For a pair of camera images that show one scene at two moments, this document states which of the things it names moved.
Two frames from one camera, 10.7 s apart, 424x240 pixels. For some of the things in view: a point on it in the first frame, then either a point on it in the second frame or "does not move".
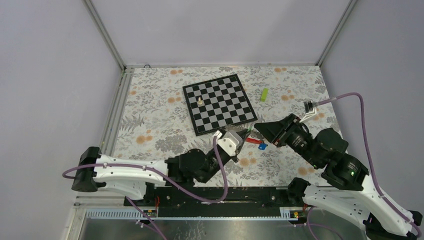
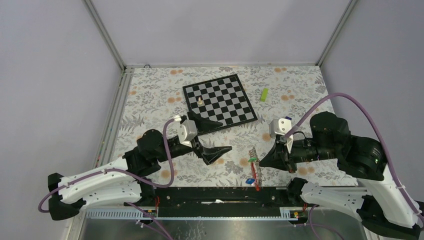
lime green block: x=264 y=94 does not move
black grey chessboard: x=218 y=104 does not move
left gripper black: x=243 y=135 → x=209 y=155
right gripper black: x=278 y=131 → x=279 y=157
